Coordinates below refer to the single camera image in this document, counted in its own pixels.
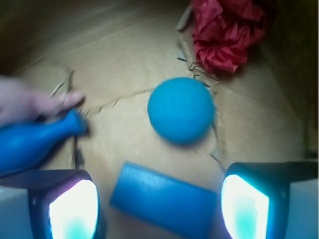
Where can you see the brown paper bag enclosure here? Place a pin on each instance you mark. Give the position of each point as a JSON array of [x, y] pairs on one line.
[[117, 51]]

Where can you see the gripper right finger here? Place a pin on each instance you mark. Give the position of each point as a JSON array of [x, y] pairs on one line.
[[271, 200]]

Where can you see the teal blue ball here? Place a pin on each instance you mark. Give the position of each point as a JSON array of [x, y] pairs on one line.
[[181, 110]]

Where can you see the blue plastic bottle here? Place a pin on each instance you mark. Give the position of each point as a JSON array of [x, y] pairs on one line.
[[24, 146]]

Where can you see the pink plush bunny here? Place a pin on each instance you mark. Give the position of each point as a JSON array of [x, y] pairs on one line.
[[19, 103]]

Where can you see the red crumpled tissue paper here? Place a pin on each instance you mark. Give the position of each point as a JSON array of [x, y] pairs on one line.
[[223, 32]]

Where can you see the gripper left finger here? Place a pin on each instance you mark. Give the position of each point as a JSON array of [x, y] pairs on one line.
[[48, 204]]

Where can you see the blue rectangular block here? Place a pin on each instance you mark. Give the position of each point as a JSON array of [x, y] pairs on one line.
[[157, 198]]

